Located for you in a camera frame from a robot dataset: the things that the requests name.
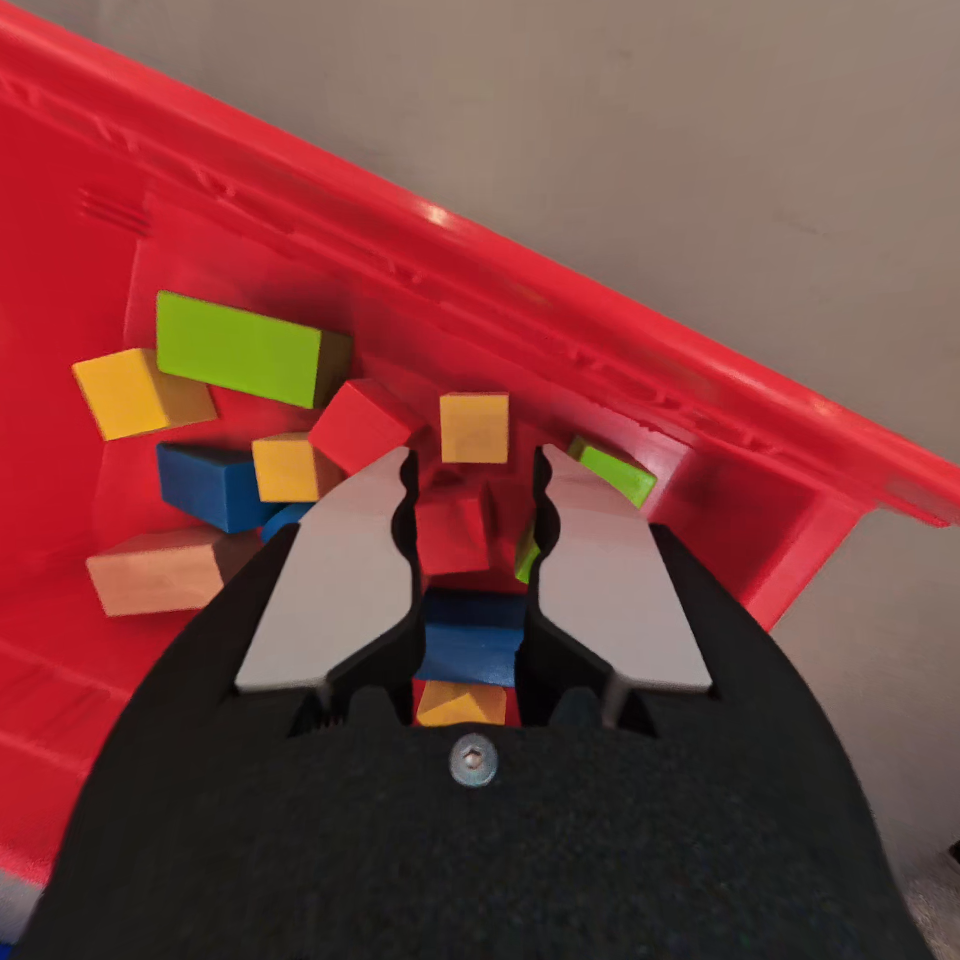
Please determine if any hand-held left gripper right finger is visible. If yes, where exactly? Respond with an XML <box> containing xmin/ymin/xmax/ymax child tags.
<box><xmin>518</xmin><ymin>444</ymin><xmax>714</xmax><ymax>706</ymax></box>

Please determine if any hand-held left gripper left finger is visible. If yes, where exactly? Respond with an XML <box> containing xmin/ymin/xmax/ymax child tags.
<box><xmin>236</xmin><ymin>446</ymin><xmax>426</xmax><ymax>706</ymax></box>

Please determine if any red plastic bin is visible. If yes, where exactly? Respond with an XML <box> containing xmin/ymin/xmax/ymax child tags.
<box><xmin>0</xmin><ymin>8</ymin><xmax>960</xmax><ymax>886</ymax></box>

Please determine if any grey desk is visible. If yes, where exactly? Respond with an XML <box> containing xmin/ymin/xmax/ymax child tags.
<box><xmin>0</xmin><ymin>0</ymin><xmax>960</xmax><ymax>886</ymax></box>

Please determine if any pile of coloured wooden blocks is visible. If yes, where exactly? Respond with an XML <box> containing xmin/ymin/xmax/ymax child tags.
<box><xmin>72</xmin><ymin>291</ymin><xmax>660</xmax><ymax>730</ymax></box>

